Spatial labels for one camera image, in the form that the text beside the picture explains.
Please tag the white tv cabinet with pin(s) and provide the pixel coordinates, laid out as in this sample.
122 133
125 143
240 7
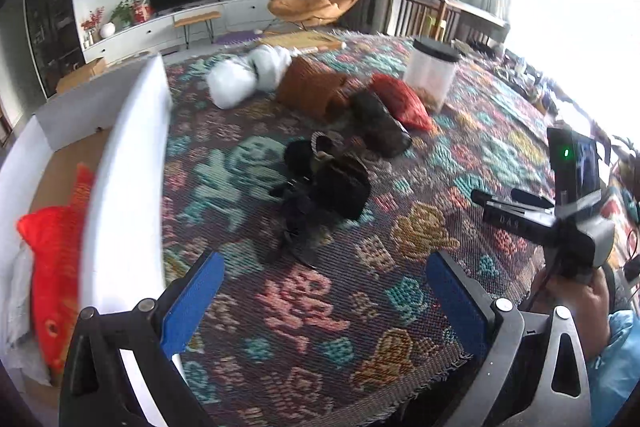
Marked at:
159 32

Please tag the white round vase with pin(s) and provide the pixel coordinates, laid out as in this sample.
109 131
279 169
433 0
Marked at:
107 30

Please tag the black plastic bag roll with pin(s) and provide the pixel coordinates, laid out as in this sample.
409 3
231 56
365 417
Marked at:
380 131

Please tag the white bundled cloth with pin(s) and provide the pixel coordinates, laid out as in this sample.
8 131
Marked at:
232 81

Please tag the white storage box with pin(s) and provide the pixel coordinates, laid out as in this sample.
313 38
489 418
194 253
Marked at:
117 124

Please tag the person's right hand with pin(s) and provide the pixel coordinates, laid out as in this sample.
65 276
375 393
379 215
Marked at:
589 305

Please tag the clear plastic jar black lid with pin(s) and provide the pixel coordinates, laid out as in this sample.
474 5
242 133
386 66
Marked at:
431 70

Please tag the dark bookshelf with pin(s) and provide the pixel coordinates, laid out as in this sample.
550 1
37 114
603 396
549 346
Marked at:
54 40

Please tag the red flower arrangement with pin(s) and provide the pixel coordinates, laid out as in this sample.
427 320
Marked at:
91 24

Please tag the phone mounted on right gripper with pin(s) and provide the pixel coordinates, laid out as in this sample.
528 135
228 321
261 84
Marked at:
575 163

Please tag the wooden dining chair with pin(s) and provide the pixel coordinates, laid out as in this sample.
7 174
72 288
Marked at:
416 18

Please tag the small wooden side table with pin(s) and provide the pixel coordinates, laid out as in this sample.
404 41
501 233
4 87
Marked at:
206 19

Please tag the red orange fish plush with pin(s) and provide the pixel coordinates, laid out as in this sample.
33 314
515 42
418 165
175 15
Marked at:
47 290

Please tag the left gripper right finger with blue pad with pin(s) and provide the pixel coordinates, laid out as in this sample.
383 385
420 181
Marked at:
529 369

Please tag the blue sleeve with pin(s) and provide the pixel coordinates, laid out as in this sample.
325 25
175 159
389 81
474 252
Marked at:
614 374

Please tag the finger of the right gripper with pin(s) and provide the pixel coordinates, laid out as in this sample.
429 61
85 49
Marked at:
486 200
530 199

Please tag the brown knitted cloth roll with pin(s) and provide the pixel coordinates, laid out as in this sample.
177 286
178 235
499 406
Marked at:
313 89

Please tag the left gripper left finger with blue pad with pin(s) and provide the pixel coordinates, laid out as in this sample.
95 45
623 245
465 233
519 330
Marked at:
120 369

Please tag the flat cardboard box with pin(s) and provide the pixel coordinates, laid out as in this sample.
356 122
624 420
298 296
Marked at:
304 41

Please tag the red patterned pouch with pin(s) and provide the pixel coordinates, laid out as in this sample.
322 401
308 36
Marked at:
401 102

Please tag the orange lounge chair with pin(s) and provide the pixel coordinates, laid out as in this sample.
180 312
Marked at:
309 13

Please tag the colourful woven table cloth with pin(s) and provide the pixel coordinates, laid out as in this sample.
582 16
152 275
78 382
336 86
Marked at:
345 340

